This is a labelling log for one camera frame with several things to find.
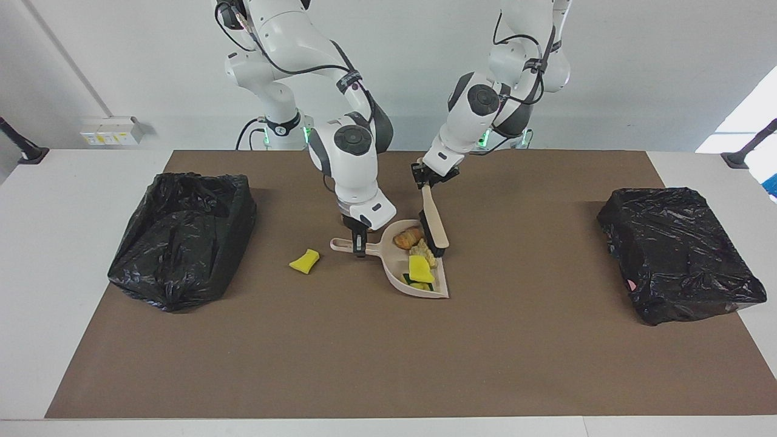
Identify beige hand brush black bristles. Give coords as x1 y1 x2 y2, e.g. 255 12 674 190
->
416 158 450 259

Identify beige plastic dustpan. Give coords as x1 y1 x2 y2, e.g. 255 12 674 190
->
330 218 450 299

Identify orange striped croissant toy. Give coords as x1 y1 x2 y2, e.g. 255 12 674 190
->
393 226 425 250

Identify pale tan bread chunk toy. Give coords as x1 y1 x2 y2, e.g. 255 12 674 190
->
410 239 439 269

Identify black bagged trash bin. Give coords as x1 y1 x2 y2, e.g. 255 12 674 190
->
107 172 257 313

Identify black bagged bin pink spot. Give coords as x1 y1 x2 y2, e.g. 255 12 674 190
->
596 187 768 327

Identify brown table mat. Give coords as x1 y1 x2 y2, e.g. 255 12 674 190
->
46 150 777 419

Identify black angled stand leg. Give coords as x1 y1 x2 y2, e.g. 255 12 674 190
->
721 118 777 169
0 117 50 165

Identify white wall socket box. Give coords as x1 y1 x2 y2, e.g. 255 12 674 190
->
80 116 145 146

